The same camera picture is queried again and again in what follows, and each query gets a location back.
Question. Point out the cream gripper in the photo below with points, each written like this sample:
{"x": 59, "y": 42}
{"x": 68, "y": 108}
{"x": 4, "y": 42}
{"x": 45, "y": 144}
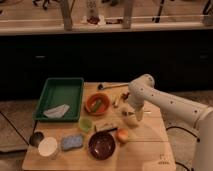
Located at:
{"x": 139, "y": 113}

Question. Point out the silver metal fork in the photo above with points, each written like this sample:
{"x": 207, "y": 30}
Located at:
{"x": 125, "y": 113}

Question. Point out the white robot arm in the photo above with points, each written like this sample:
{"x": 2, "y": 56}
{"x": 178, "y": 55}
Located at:
{"x": 199, "y": 116}

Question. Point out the brown dried fruit cluster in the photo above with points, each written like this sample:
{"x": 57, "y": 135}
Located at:
{"x": 125, "y": 96}

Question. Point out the small yellow-green stick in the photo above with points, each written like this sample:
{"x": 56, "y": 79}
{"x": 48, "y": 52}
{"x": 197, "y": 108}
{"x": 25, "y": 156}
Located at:
{"x": 116, "y": 101}

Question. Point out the orange fruit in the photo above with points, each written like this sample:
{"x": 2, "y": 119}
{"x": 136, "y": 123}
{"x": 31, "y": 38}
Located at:
{"x": 122, "y": 135}

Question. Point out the orange bowl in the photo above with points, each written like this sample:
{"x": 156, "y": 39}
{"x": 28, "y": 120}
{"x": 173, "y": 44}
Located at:
{"x": 104, "y": 106}

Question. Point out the tan block with black edge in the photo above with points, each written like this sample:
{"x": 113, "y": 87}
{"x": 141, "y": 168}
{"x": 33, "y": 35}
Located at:
{"x": 107, "y": 127}

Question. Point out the green item in bowl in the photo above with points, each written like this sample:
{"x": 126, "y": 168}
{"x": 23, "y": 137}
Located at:
{"x": 96, "y": 105}

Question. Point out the dark purple bowl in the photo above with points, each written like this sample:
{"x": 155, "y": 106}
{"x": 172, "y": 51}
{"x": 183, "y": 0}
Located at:
{"x": 101, "y": 145}

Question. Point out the small green cup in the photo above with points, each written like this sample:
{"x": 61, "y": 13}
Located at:
{"x": 85, "y": 124}

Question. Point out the blue sponge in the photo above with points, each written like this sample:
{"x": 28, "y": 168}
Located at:
{"x": 71, "y": 142}

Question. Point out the green plastic tray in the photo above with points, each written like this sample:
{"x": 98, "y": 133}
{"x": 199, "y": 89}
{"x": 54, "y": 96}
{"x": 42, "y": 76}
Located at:
{"x": 58, "y": 92}

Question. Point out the white cloth in tray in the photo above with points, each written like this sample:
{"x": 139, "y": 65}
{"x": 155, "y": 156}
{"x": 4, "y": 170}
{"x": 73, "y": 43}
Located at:
{"x": 57, "y": 112}

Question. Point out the white cup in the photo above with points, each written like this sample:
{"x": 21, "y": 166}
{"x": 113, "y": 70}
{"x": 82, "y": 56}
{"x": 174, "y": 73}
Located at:
{"x": 48, "y": 147}

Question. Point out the dark round metal cup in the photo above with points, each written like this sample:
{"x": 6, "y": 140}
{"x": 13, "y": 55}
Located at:
{"x": 36, "y": 138}

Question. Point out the black wooden-handled spoon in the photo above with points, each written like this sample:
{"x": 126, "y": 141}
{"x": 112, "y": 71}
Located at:
{"x": 102, "y": 87}

